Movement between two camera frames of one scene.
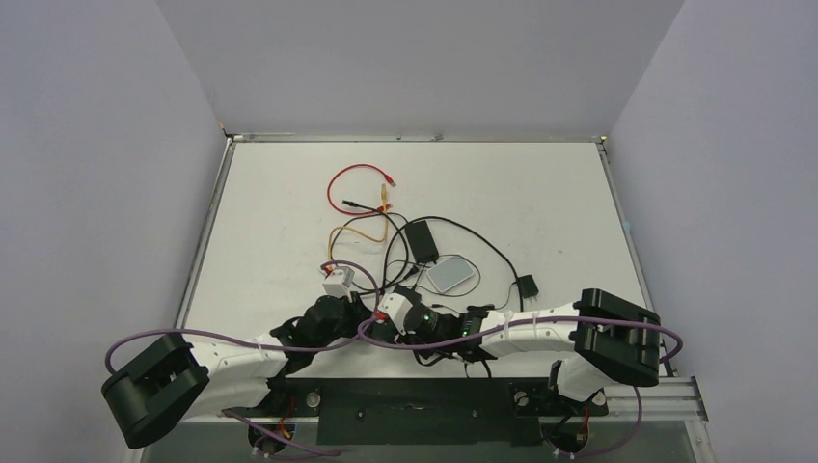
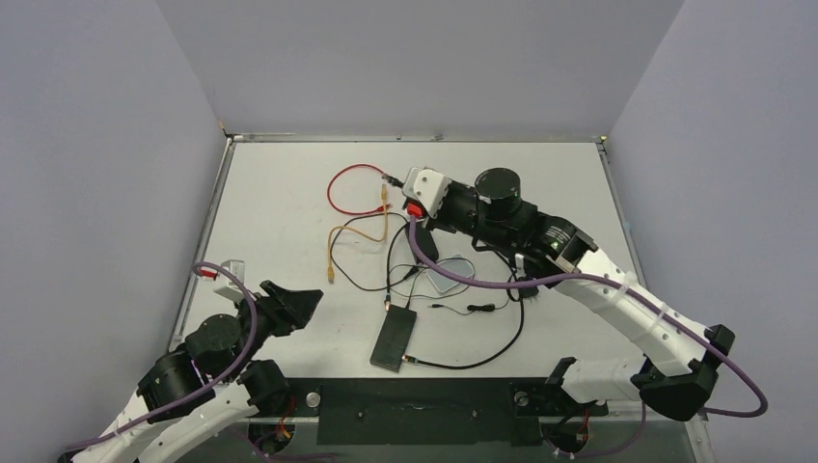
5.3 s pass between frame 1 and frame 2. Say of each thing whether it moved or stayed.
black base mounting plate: stayed
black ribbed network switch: moved
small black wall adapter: stayed
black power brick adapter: stayed
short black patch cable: moved
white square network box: stayed
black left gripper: moved
